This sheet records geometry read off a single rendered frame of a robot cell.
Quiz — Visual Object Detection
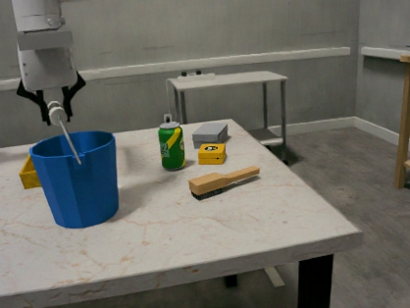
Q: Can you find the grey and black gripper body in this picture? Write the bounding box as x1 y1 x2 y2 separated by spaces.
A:
18 46 77 91

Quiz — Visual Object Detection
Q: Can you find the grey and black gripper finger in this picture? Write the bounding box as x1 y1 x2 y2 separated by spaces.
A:
62 72 86 123
17 79 51 126

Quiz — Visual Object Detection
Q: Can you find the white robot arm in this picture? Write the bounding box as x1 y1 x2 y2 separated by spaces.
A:
12 0 81 51

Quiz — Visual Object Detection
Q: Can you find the yellow shallow tray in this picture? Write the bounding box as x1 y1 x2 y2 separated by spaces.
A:
19 155 41 189

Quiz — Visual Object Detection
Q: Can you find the green drink can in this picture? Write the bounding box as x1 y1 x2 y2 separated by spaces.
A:
158 122 186 171

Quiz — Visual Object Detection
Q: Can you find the wooden brush with dark bristles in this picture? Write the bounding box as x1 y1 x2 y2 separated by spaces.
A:
188 166 260 201

